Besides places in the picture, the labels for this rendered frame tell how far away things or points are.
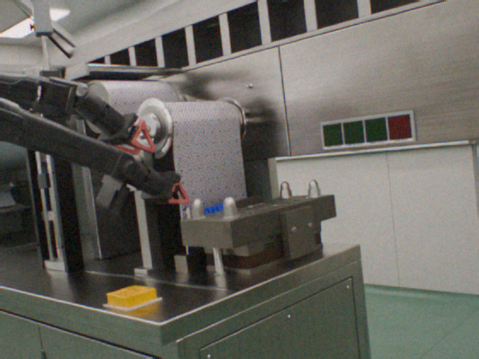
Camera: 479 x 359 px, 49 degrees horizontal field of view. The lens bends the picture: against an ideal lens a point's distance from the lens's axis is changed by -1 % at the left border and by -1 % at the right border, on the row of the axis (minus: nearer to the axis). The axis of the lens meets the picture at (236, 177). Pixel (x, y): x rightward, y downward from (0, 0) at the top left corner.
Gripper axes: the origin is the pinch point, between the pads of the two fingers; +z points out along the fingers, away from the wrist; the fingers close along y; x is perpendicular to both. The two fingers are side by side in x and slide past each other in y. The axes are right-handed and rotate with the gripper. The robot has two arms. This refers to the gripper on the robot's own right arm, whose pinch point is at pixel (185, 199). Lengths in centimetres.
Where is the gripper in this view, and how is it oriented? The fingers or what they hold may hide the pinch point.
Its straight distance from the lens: 130.0
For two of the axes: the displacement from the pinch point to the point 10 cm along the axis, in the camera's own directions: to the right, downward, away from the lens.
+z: 6.5, 4.0, 6.5
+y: 7.2, -0.5, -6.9
